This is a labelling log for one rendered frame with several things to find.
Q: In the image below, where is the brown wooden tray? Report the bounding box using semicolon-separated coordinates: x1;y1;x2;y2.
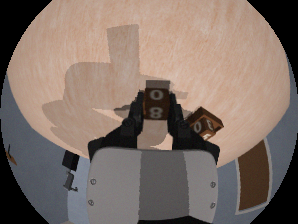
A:
186;107;224;132

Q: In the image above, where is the brown cube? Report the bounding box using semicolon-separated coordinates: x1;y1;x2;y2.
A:
191;117;216;141
143;88;170;121

